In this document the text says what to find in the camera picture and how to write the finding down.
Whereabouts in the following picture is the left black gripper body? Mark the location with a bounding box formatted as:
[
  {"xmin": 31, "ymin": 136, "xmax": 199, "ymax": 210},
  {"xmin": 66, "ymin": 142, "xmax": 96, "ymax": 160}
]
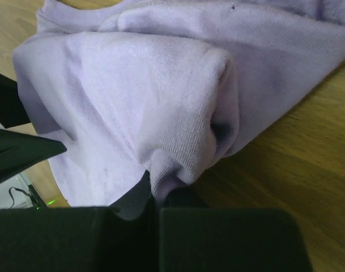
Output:
[{"xmin": 0, "ymin": 74, "xmax": 30, "ymax": 128}]

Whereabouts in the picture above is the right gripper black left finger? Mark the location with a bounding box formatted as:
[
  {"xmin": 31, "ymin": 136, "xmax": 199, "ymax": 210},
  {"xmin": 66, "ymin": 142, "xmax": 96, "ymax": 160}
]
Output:
[{"xmin": 109, "ymin": 171, "xmax": 153, "ymax": 221}]

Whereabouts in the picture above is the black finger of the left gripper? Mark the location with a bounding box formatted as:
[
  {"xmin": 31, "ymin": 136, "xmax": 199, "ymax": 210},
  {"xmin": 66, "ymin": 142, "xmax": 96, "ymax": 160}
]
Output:
[{"xmin": 0, "ymin": 129, "xmax": 67, "ymax": 183}]

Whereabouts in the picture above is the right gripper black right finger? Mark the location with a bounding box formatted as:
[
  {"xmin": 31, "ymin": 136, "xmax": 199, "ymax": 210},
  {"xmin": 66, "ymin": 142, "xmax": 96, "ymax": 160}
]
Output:
[{"xmin": 163, "ymin": 187, "xmax": 209, "ymax": 209}]

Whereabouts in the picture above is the purple t shirt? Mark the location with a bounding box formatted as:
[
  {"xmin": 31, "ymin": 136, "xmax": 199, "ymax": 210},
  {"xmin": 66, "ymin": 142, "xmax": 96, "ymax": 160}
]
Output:
[{"xmin": 12, "ymin": 1, "xmax": 345, "ymax": 206}]

